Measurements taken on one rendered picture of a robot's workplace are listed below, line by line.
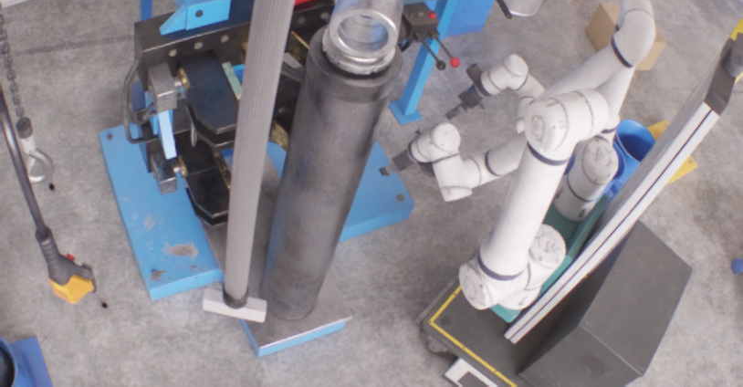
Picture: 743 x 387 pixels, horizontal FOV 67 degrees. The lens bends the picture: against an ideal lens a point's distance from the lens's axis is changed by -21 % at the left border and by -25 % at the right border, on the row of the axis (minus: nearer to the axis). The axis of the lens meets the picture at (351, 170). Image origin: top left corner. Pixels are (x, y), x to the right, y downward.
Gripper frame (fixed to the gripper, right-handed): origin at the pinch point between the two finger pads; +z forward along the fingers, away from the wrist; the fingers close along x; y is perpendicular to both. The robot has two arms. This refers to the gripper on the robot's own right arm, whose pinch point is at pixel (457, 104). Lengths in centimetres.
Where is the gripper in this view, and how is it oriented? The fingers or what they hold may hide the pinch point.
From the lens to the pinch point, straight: 254.2
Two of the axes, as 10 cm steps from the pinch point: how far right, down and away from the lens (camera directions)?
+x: 4.7, -5.8, 6.7
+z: -5.7, 3.8, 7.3
